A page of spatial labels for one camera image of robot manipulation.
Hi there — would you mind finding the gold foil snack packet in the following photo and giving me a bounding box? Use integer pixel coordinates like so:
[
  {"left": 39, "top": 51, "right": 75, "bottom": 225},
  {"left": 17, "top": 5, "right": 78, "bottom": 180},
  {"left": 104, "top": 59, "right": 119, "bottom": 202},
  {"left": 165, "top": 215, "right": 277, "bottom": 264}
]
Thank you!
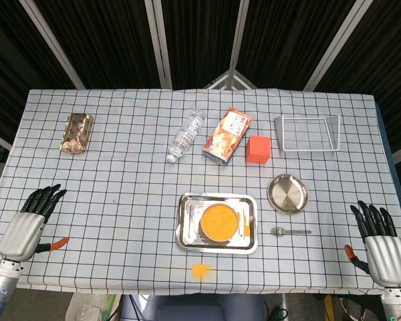
[{"left": 59, "top": 112, "right": 94, "bottom": 155}]

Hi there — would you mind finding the round steel plate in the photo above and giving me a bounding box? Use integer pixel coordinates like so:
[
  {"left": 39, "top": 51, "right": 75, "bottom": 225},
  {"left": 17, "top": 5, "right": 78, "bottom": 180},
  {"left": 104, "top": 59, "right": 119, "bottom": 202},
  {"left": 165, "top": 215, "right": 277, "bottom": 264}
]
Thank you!
[{"left": 267, "top": 173, "right": 309, "bottom": 215}]

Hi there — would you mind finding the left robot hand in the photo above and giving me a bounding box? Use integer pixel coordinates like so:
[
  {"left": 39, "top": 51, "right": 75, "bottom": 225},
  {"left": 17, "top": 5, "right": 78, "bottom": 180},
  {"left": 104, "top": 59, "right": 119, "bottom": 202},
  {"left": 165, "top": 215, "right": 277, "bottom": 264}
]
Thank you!
[{"left": 0, "top": 183, "right": 70, "bottom": 262}]

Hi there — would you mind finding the clear plastic container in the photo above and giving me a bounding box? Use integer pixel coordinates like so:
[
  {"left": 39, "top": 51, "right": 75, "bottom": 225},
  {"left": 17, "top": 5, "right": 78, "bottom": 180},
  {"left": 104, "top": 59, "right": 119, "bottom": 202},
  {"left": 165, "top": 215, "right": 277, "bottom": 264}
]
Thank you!
[{"left": 65, "top": 293, "right": 121, "bottom": 321}]

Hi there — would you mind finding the white wire rack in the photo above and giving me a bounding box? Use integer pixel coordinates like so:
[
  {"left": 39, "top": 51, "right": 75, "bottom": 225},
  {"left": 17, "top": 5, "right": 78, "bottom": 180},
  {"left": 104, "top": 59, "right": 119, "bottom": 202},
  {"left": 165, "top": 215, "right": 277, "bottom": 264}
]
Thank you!
[{"left": 273, "top": 114, "right": 342, "bottom": 152}]

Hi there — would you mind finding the orange blue snack box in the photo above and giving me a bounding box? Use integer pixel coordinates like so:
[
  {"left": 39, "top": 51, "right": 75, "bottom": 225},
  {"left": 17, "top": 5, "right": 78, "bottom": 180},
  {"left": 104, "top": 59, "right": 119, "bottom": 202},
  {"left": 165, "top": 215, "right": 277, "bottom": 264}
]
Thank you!
[{"left": 202, "top": 106, "right": 254, "bottom": 167}]

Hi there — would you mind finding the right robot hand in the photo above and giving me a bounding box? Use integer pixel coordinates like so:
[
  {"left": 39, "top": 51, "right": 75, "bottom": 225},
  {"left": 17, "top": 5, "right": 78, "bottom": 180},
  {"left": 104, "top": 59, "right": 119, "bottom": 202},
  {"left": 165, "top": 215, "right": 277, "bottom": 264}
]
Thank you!
[{"left": 344, "top": 199, "right": 401, "bottom": 288}]

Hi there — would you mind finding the rectangular steel tray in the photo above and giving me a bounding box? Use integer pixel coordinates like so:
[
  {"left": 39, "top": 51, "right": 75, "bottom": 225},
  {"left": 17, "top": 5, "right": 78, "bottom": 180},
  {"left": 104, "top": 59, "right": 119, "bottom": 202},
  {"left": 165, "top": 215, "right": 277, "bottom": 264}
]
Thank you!
[{"left": 175, "top": 192, "right": 259, "bottom": 255}]

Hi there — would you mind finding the black folding screen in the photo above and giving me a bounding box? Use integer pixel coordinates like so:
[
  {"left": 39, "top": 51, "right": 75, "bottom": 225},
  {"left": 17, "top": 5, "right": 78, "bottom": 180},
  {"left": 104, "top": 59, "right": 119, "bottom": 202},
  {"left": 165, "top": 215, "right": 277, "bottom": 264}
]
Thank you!
[{"left": 0, "top": 0, "right": 401, "bottom": 161}]

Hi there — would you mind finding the bowl of orange powder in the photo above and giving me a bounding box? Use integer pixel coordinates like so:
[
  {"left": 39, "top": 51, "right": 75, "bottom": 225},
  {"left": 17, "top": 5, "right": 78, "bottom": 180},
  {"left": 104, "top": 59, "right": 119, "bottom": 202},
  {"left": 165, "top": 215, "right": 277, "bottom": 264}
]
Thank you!
[{"left": 200, "top": 203, "right": 241, "bottom": 242}]

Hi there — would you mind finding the white grid-patterned tablecloth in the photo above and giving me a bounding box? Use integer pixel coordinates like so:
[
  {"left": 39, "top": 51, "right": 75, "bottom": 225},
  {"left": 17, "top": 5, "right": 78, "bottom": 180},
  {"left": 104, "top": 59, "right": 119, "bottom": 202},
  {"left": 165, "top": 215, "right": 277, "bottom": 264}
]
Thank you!
[{"left": 0, "top": 88, "right": 401, "bottom": 297}]

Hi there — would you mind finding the clear plastic water bottle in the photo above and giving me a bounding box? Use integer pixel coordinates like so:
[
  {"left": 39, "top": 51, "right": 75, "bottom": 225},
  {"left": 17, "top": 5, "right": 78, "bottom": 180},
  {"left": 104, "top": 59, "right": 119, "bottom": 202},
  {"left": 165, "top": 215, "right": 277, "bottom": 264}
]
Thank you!
[{"left": 166, "top": 108, "right": 207, "bottom": 164}]

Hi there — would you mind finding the small metal spoon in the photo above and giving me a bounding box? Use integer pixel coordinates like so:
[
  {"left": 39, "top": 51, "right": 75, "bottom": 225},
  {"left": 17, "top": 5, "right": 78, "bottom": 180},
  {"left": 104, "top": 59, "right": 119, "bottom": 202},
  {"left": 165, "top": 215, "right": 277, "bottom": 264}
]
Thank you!
[{"left": 270, "top": 227, "right": 312, "bottom": 237}]

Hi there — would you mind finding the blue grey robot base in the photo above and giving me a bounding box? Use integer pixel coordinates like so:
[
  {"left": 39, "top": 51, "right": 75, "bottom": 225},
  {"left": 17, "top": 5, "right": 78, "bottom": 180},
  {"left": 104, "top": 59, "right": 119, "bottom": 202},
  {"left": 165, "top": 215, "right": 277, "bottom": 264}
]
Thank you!
[{"left": 120, "top": 294, "right": 267, "bottom": 321}]

